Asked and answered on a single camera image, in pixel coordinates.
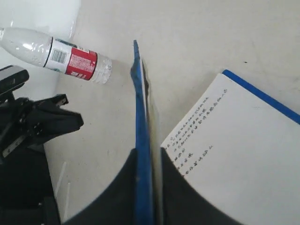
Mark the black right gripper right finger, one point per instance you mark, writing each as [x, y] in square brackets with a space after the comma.
[183, 205]

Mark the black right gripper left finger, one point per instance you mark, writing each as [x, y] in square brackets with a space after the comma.
[115, 206]

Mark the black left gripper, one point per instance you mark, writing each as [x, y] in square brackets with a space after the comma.
[26, 192]

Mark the clear plastic water bottle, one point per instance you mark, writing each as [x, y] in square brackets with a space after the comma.
[43, 50]

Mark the blue ring binder notebook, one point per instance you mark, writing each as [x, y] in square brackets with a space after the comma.
[238, 147]

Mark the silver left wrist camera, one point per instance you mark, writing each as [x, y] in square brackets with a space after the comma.
[12, 77]

